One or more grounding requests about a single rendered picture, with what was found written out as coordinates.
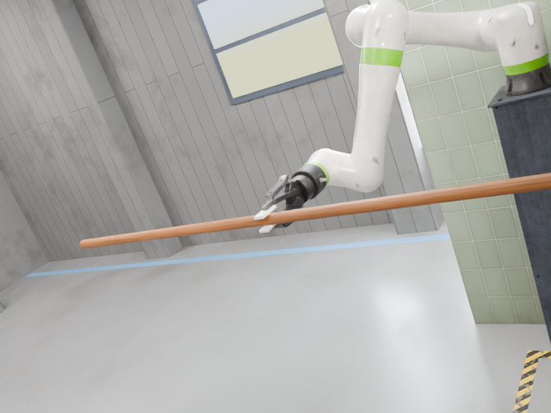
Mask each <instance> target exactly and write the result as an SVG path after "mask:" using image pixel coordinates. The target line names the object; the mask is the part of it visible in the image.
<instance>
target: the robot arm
mask: <svg viewBox="0 0 551 413"><path fill-rule="evenodd" d="M346 34H347V35H348V38H349V40H350V41H351V42H352V43H353V44H355V45H357V46H359V47H361V48H362V53H361V64H359V97H358V108H357V122H356V129H355V134H354V139H353V150H352V153H351V154H347V153H342V152H337V151H334V150H330V149H321V150H318V151H316V152H314V153H313V154H312V155H311V157H310V158H309V160H308V161H307V163H306V164H305V165H304V166H302V167H301V168H300V169H299V170H297V171H296V172H295V173H294V174H293V175H292V177H291V180H289V175H282V176H280V178H279V180H278V182H277V183H276V184H275V185H274V186H273V187H272V188H271V189H270V191H269V192H268V193H267V194H266V198H267V200H268V201H266V202H265V205H264V206H262V211H260V212H259V213H258V214H257V215H256V216H254V217H253V219H254V220H260V219H264V218H265V217H266V216H267V215H269V214H270V213H271V212H272V211H273V210H274V209H276V205H275V204H277V203H279V202H281V201H283V200H285V201H286V203H285V204H284V208H283V209H282V210H281V211H290V210H293V209H301V208H302V207H303V204H304V203H305V202H307V201H308V200H312V199H313V198H315V197H316V196H317V195H318V194H319V193H320V192H321V191H322V190H323V189H324V188H326V187H327V186H328V185H330V186H338V187H344V188H350V189H353V190H357V191H359V192H363V193H369V192H371V191H374V190H376V189H377V188H379V187H380V185H381V184H382V182H383V179H384V176H385V146H386V138H387V131H388V125H389V116H390V112H391V107H392V103H393V99H394V93H395V89H396V86H397V83H398V78H399V74H400V71H401V69H402V68H400V67H401V64H402V59H403V52H404V48H405V45H409V44H418V45H437V46H446V47H454V48H465V49H470V50H474V51H478V52H494V51H499V55H500V60H501V63H502V67H503V68H504V70H505V73H506V77H507V82H506V87H505V89H504V91H505V94H506V95H507V96H519V95H524V94H528V93H534V92H537V91H540V90H542V89H546V88H548V87H550V86H551V66H550V64H549V49H548V45H547V41H546V37H545V32H544V25H543V21H542V17H541V14H540V7H539V5H538V4H537V3H536V2H518V3H514V4H510V5H506V6H502V7H496V8H491V9H486V10H481V11H464V12H419V11H407V9H406V7H405V6H404V5H403V4H402V3H401V2H400V1H398V0H378V1H376V2H374V3H373V4H371V5H362V6H360V7H357V8H355V9H354V10H353V11H352V12H351V13H350V14H349V16H348V19H347V21H346ZM283 187H285V190H284V192H283V193H280V195H278V196H276V195H277V194H278V193H279V192H280V190H281V189H282V188H283Z"/></svg>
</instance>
